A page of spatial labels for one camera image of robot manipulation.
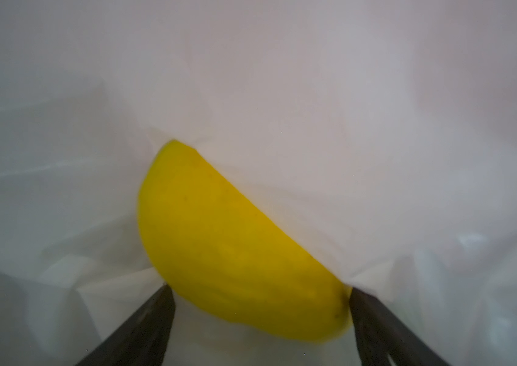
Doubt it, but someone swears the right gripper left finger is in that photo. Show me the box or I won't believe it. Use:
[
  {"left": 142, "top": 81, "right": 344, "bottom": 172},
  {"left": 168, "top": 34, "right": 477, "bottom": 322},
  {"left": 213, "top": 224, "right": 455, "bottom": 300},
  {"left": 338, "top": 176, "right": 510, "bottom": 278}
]
[{"left": 78, "top": 285, "right": 176, "bottom": 366}]

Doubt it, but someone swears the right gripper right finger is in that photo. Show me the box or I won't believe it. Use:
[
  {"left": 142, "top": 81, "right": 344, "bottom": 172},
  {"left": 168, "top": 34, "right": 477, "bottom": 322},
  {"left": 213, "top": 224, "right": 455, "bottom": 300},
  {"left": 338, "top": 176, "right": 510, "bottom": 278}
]
[{"left": 349, "top": 288, "right": 448, "bottom": 366}]

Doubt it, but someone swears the yellow lemon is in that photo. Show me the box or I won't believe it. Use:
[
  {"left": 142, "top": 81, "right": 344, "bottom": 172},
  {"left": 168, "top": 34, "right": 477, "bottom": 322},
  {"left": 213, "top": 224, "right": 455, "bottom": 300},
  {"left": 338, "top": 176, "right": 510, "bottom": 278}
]
[{"left": 137, "top": 140, "right": 351, "bottom": 343}]

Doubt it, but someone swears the white plastic bag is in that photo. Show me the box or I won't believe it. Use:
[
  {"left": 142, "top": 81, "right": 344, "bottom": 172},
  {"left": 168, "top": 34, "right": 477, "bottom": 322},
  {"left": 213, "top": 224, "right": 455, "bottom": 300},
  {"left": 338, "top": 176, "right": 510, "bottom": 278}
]
[{"left": 0, "top": 1, "right": 517, "bottom": 365}]

